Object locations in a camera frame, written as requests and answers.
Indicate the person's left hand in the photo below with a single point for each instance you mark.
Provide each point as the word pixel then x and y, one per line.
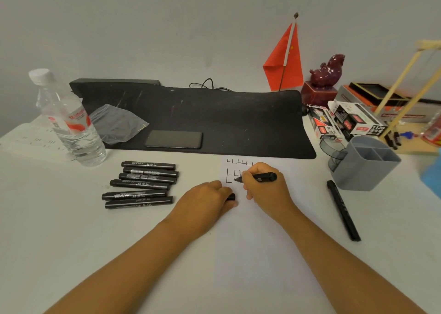
pixel 199 205

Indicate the person's right hand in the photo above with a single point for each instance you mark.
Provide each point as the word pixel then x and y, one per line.
pixel 270 195

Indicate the person's right thumb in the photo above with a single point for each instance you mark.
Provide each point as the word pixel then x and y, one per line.
pixel 250 189

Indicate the person's left thumb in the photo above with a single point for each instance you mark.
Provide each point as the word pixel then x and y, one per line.
pixel 230 204

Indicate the black marker cap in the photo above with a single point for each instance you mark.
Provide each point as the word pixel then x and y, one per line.
pixel 231 197

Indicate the black marker pen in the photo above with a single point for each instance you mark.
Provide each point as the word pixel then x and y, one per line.
pixel 342 210
pixel 265 177

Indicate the person's right forearm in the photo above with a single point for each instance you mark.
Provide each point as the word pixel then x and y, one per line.
pixel 337 269

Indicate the person's left forearm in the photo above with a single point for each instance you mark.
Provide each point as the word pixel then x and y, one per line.
pixel 131 269

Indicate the white paper sheet with marks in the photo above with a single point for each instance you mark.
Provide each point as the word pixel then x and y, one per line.
pixel 255 255

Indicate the black desk mat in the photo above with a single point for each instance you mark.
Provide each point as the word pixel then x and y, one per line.
pixel 224 114

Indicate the black smartphone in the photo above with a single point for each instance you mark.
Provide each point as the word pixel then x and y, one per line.
pixel 173 139

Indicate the row of black markers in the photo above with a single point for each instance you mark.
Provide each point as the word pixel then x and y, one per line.
pixel 144 184

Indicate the smoky clear plastic drawer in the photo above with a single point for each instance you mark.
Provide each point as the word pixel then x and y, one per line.
pixel 330 150

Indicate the black white marker box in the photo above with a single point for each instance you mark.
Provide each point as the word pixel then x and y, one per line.
pixel 322 122
pixel 358 119

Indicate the maroon figurine base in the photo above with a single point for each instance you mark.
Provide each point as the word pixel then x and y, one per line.
pixel 318 95

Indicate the grey pen holder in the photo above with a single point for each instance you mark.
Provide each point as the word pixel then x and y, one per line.
pixel 367 164

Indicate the red flag on pole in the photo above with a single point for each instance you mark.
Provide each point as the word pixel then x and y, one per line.
pixel 284 60

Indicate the clear plastic bag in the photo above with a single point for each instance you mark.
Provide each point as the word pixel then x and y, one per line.
pixel 115 122

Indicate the maroon animal figurine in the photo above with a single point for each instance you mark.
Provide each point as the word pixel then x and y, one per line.
pixel 327 71

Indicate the grey box with black tray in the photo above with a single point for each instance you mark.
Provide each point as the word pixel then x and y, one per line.
pixel 382 98

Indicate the small blue figure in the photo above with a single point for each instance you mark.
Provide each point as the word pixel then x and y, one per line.
pixel 409 135

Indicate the black bar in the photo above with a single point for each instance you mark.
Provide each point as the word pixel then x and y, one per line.
pixel 113 81

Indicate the clear plastic water bottle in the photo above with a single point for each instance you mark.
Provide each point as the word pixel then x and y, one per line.
pixel 70 121

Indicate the blue object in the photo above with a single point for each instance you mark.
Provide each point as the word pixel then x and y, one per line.
pixel 432 177

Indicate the red white packet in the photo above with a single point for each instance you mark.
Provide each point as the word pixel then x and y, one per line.
pixel 433 129

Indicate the white lined paper sheet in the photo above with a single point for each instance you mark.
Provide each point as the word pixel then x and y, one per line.
pixel 32 140

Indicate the wooden frame stand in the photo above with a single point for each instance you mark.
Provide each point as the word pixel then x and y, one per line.
pixel 408 97

